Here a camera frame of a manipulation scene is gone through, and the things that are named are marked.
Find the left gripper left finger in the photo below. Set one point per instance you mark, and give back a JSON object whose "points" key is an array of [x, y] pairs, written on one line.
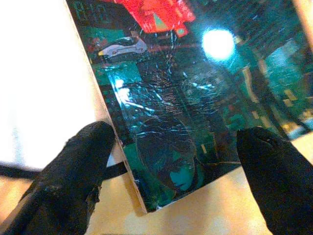
{"points": [[63, 183]]}

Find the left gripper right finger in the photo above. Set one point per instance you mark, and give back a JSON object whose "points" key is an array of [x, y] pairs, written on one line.
{"points": [[281, 183]]}

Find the yellow egg print blanket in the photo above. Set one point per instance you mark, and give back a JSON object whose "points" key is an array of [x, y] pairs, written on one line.
{"points": [[195, 218]]}

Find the green and red book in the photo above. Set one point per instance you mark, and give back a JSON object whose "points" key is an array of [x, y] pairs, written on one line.
{"points": [[183, 85]]}

